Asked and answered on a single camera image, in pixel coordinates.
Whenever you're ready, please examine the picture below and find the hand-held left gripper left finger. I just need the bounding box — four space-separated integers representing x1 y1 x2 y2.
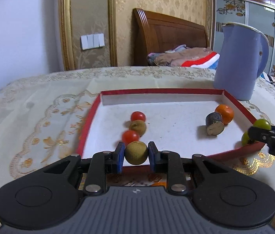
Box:
43 141 126 195

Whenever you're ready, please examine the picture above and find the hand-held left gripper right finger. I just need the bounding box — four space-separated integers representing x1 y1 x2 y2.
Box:
148 141 228 195

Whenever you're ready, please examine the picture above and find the green tomato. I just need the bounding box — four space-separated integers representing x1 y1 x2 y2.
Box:
253 118 272 130
241 131 251 147

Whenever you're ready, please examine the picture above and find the brown longan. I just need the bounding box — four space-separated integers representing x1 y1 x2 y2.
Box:
129 120 147 137
124 141 149 165

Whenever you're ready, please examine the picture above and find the red cherry tomato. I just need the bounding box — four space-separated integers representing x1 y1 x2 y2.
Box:
122 130 140 146
131 111 146 122

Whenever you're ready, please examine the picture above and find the large orange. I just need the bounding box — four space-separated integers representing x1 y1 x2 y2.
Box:
215 104 234 125

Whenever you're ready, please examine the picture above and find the cut purple eggplant piece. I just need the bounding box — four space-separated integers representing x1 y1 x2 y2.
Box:
205 112 225 136

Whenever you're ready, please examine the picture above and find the red cardboard box tray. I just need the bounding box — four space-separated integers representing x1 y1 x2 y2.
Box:
75 88 267 168

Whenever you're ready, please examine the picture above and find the blue plastic pitcher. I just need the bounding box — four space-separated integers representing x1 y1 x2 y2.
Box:
213 22 270 101

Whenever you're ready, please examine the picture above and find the striped blanket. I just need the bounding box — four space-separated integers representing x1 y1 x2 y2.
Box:
180 52 275 94

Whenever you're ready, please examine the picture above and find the brown pink blanket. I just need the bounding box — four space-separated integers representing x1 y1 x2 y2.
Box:
147 44 216 67

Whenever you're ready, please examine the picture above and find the patterned wardrobe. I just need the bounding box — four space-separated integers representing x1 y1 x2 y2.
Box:
212 0 275 78

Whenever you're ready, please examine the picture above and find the wooden bed headboard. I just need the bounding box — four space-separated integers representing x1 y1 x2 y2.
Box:
132 8 210 66

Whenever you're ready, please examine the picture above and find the white wall switch panel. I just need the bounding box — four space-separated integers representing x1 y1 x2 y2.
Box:
80 33 105 51

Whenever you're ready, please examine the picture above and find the gold wall frame moulding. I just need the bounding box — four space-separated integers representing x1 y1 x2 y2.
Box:
58 0 118 71

